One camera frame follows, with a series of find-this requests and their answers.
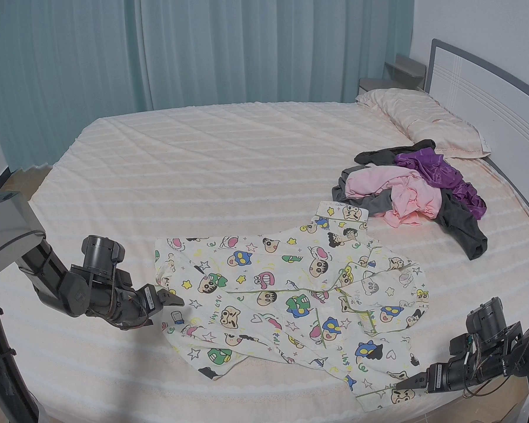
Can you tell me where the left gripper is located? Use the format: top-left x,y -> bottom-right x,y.
108,284 -> 185,330

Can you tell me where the pink garment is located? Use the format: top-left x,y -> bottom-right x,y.
345,166 -> 443,229

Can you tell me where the dark grey garment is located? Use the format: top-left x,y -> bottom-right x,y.
332,139 -> 488,261

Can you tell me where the white printed pyjama top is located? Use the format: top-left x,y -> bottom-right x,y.
153,201 -> 431,411

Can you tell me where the blue-green curtain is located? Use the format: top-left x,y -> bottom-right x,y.
0,0 -> 418,172

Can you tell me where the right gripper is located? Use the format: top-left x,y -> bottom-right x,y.
394,357 -> 471,394

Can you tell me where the grey bedside table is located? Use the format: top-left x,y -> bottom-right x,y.
358,54 -> 426,98

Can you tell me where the cream pillow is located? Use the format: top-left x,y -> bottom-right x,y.
356,88 -> 493,160

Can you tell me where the bed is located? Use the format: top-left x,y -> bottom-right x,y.
0,39 -> 529,423

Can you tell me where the purple garment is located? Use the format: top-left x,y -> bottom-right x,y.
394,147 -> 488,220

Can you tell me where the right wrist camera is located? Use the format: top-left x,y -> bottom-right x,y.
450,334 -> 473,357

